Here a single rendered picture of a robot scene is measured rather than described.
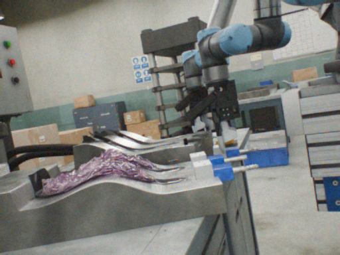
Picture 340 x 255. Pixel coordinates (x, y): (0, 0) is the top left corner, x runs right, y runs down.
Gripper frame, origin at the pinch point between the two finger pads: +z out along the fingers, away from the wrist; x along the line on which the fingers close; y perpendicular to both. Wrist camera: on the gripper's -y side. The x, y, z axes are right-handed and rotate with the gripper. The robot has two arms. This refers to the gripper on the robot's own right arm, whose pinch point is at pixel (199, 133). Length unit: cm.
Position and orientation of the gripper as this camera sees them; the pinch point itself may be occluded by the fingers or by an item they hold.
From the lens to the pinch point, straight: 149.4
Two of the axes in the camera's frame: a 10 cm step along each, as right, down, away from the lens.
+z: 1.8, 9.8, 0.9
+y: 8.4, -1.1, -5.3
